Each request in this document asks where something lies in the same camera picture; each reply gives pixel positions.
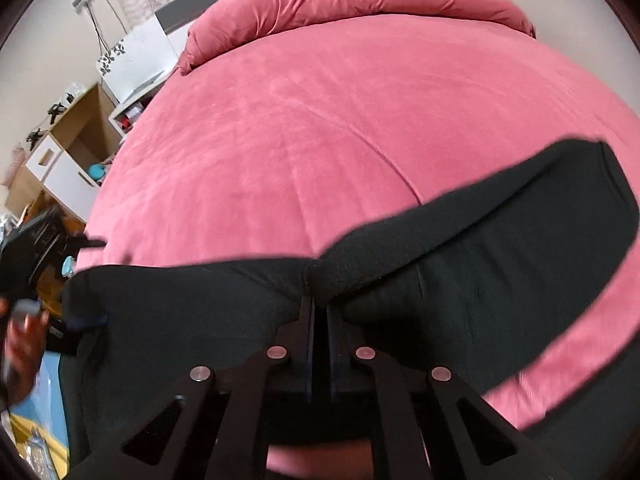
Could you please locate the white bedside shelf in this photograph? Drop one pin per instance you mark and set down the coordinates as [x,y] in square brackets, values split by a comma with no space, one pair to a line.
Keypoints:
[140,55]
[131,110]

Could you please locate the blue floor mat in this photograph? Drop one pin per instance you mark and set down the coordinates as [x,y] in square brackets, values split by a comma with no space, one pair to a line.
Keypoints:
[47,400]

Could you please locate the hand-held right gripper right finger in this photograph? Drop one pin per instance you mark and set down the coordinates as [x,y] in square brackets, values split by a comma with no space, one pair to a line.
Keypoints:
[334,355]

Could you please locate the teal round container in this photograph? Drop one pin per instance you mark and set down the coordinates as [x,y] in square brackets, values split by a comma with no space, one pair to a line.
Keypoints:
[95,172]

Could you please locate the bed with pink sheet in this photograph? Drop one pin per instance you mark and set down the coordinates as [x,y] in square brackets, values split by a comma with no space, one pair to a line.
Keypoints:
[300,160]

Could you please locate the black pants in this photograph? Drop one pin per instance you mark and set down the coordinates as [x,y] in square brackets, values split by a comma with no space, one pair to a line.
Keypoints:
[450,260]

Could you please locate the person's left hand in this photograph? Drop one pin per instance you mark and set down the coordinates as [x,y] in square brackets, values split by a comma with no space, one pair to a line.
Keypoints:
[22,350]

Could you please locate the white wall socket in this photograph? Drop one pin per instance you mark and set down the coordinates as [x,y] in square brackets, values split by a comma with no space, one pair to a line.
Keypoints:
[82,0]

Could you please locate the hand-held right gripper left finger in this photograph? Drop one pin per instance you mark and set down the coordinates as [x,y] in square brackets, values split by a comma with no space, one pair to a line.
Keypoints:
[306,350]

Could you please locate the wooden cabinet with white drawer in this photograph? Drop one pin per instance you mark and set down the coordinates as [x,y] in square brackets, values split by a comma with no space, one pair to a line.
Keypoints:
[85,125]

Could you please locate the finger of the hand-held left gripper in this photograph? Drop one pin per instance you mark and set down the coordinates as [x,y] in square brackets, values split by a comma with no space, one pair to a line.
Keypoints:
[92,243]

